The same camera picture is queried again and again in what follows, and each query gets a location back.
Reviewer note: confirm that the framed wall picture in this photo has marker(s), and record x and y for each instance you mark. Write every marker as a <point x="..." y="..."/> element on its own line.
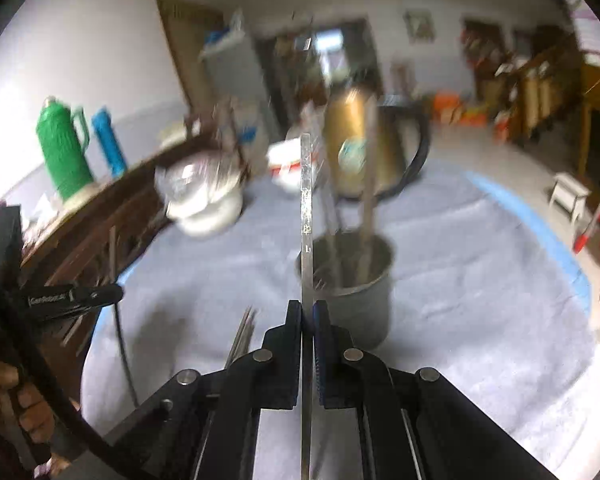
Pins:
<point x="420" y="25"/>

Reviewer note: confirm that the plain white bowl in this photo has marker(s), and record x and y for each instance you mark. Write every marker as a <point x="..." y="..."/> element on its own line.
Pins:
<point x="284" y="147"/>

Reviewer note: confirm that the blue table cover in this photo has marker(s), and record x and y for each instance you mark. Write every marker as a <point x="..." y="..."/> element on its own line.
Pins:
<point x="530" y="220"/>

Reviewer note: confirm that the blue bag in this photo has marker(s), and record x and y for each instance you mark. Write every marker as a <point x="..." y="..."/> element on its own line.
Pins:
<point x="213" y="39"/>

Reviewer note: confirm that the grey tablecloth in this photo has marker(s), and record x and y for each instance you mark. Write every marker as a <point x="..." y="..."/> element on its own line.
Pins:
<point x="480" y="310"/>

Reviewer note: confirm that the red banded white bowl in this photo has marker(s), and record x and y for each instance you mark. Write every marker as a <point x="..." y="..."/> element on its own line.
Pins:
<point x="285" y="164"/>

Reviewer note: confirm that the engraved single metal chopstick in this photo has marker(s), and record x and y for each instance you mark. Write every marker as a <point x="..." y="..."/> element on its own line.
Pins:
<point x="307" y="210"/>

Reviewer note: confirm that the green thermos jug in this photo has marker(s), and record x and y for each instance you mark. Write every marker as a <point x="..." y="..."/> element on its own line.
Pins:
<point x="62" y="155"/>

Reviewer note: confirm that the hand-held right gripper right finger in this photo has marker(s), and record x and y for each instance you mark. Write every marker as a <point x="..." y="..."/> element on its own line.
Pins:
<point x="322" y="355"/>

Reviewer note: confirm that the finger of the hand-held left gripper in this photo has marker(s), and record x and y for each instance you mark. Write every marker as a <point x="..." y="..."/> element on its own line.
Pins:
<point x="100" y="296"/>

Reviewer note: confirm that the small white stool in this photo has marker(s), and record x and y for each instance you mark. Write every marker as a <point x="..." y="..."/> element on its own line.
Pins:
<point x="570" y="192"/>

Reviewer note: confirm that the wall calendar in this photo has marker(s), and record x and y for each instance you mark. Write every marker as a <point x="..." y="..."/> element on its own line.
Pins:
<point x="592" y="30"/>

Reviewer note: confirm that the dark carved wooden sideboard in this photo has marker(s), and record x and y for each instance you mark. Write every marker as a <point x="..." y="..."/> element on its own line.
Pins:
<point x="95" y="220"/>

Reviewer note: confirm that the grey metal utensil holder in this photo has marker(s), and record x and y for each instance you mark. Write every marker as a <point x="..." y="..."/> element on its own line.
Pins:
<point x="360" y="310"/>

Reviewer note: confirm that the white ceramic pot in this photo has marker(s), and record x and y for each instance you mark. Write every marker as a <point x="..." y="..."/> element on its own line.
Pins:
<point x="210" y="215"/>

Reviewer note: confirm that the grey refrigerator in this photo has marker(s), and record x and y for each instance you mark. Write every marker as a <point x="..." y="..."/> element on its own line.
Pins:
<point x="230" y="75"/>

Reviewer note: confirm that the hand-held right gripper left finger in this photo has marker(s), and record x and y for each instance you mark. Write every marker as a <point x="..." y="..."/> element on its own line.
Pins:
<point x="292" y="350"/>

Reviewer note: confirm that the golden electric kettle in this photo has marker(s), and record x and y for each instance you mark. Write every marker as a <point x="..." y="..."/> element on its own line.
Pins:
<point x="350" y="125"/>

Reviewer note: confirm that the blue thermos bottle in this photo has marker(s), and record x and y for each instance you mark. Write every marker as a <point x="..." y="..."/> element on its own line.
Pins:
<point x="109" y="145"/>

